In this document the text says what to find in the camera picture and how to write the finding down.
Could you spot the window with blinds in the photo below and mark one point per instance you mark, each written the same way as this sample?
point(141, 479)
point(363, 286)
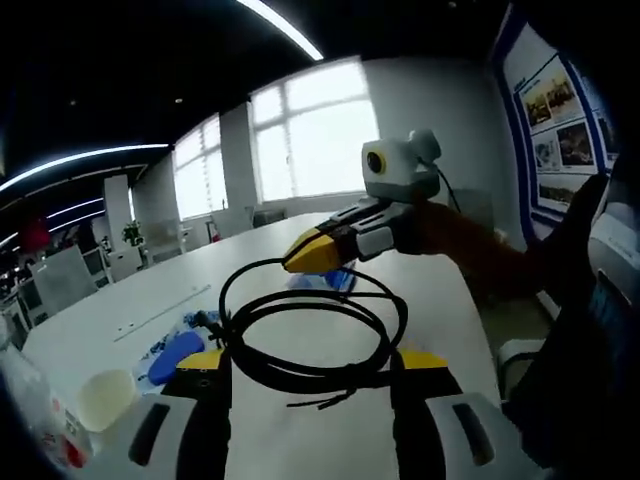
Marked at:
point(200, 170)

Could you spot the green potted plant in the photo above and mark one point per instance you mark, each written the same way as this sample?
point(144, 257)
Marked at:
point(133, 233)

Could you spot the person in dark clothes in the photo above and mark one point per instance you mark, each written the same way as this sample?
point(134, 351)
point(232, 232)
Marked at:
point(575, 350)

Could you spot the white seat chair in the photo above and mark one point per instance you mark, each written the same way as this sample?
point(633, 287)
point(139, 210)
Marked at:
point(520, 350)

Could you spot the group of white office chairs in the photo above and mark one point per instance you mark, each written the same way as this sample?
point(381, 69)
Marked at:
point(62, 280)

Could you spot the grey office chair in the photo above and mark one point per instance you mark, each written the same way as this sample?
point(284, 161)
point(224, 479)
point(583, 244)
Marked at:
point(165, 240)
point(269, 218)

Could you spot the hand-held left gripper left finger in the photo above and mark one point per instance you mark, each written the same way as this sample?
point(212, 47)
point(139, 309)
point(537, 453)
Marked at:
point(200, 425)

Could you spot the blue and white packet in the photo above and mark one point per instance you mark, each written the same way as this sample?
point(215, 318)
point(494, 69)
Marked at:
point(175, 355)

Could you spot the long curved ceiling light strip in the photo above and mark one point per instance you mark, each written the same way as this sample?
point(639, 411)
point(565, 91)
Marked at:
point(90, 157)

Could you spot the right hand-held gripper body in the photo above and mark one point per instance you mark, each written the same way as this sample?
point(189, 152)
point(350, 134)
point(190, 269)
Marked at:
point(400, 170)

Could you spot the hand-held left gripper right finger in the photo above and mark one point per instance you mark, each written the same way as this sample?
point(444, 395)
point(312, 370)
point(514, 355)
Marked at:
point(425, 430)

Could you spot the white paper cup item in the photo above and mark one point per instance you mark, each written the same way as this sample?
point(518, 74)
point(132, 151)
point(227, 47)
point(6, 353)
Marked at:
point(107, 400)

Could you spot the white tabletop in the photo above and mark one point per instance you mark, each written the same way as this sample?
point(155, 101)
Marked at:
point(150, 280)

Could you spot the clear water bottle item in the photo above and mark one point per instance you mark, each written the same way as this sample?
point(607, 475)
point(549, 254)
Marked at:
point(30, 400)

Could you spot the blue framed wall poster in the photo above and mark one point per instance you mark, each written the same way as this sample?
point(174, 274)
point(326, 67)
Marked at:
point(550, 110)

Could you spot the large bright window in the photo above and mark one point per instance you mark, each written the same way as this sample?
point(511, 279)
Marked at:
point(320, 135)

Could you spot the blue tissue packet item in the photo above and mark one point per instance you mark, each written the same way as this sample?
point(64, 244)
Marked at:
point(345, 280)

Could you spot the red wall screen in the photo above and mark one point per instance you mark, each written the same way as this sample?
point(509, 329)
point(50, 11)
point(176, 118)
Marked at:
point(36, 231)

